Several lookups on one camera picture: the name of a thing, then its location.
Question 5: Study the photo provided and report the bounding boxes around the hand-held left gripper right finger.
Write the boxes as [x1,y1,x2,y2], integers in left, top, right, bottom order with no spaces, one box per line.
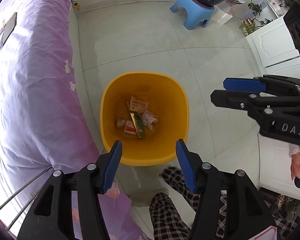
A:
[175,139,282,240]

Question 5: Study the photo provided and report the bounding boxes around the yellow trash bin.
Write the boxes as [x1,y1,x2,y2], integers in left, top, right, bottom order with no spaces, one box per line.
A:
[100,72,190,167]

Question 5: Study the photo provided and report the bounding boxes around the white paper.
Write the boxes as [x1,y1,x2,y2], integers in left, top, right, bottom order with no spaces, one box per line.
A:
[142,110,158,131]

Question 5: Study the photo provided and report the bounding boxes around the long yellow box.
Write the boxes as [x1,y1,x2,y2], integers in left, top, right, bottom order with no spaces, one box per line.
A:
[130,112,145,139]

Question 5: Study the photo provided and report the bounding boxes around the white cable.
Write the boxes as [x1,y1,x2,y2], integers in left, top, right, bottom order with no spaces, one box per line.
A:
[71,0,188,14]

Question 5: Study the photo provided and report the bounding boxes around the orange and white medicine box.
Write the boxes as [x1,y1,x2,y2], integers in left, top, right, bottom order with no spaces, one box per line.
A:
[124,120,137,135]

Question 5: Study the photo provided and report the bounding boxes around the plaid pajama pants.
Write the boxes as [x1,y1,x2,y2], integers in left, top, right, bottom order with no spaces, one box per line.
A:
[149,166,228,240]

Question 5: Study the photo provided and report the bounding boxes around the purple floral bedsheet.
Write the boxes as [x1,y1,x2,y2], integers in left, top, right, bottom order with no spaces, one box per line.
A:
[0,0,150,240]

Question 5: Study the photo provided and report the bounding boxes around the person's right hand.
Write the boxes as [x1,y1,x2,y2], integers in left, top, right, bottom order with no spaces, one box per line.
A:
[289,145,300,181]

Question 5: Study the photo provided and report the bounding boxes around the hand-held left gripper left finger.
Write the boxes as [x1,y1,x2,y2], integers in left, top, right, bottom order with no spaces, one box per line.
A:
[16,140,123,240]

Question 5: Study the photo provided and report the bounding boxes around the blue plastic stool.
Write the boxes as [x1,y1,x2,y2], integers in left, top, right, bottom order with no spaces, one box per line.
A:
[170,0,215,30]

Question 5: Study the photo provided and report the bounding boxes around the white cabinet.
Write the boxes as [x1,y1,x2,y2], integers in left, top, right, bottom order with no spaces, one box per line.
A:
[245,15,300,190]

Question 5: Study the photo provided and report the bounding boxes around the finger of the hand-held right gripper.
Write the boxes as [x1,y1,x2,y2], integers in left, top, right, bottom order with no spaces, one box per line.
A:
[210,89,300,112]
[223,74,300,95]

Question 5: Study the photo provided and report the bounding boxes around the green leafy plant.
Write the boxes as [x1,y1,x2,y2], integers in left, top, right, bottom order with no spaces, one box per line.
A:
[239,2,273,36]

